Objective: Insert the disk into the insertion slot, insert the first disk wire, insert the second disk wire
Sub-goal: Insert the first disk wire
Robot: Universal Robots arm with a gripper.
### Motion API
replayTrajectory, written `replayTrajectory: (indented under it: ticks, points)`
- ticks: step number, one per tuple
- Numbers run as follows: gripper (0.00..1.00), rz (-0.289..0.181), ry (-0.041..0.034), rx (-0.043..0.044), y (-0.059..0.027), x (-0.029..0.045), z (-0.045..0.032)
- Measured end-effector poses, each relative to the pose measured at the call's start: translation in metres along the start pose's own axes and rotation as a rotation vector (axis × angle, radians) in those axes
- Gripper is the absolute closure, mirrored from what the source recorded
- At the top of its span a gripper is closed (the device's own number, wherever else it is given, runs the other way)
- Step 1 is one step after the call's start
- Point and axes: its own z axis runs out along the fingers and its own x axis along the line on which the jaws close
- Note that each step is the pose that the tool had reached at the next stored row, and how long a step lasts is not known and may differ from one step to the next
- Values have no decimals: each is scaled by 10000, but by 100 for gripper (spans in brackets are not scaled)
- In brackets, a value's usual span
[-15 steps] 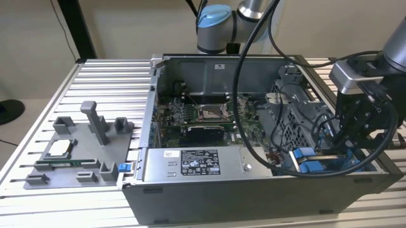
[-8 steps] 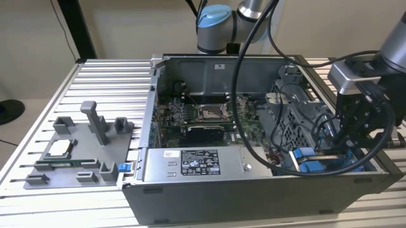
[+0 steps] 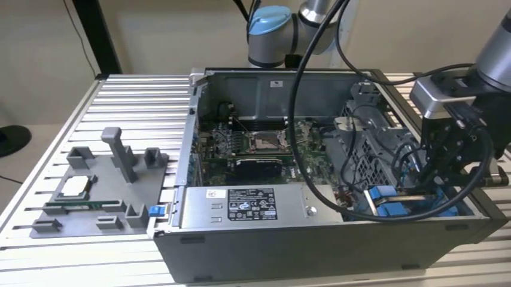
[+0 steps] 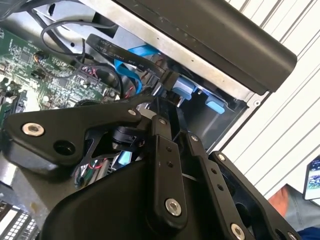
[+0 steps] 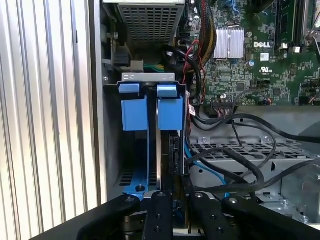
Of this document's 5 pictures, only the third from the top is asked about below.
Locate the red brown wire bundle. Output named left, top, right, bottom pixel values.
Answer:
left=335, top=191, right=356, bottom=210

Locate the grey parts rack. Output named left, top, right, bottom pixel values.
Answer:
left=29, top=126, right=172, bottom=240

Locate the grey perforated drive cage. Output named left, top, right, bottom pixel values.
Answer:
left=323, top=98, right=424, bottom=192

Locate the black round stand base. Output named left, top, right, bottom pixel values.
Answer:
left=0, top=124, right=32, bottom=158

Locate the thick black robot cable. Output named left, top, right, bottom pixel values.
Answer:
left=289, top=0, right=496, bottom=222

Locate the CPU socket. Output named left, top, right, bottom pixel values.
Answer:
left=249, top=131, right=287, bottom=152

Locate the grey table clamp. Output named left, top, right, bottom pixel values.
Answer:
left=469, top=158, right=507, bottom=187

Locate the silver CPU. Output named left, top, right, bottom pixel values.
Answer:
left=59, top=175, right=92, bottom=199

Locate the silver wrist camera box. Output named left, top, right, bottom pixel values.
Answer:
left=409, top=74, right=480, bottom=120

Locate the dark grey PC case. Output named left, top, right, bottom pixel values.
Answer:
left=153, top=67, right=509, bottom=283

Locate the green motherboard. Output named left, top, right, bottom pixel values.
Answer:
left=197, top=119, right=348, bottom=186

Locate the green RAM stick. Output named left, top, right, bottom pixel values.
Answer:
left=44, top=200, right=123, bottom=210

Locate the black disk power wire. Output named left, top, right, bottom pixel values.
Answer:
left=391, top=142, right=427, bottom=188

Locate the silver power supply unit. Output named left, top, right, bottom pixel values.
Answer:
left=177, top=184, right=344, bottom=228

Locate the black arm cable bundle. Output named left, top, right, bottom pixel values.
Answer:
left=231, top=0, right=263, bottom=23

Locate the disk bay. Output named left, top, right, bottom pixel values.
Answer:
left=360, top=179, right=480, bottom=224

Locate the black graphics card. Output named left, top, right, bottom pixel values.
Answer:
left=233, top=158, right=283, bottom=182

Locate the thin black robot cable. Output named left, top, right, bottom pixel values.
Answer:
left=333, top=0, right=476, bottom=87

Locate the hard disk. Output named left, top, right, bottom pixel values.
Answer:
left=367, top=184, right=444, bottom=218

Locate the thin black case wire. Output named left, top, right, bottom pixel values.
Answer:
left=341, top=106, right=376, bottom=188

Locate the black metal frame post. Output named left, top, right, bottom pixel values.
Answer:
left=71, top=0, right=123, bottom=75

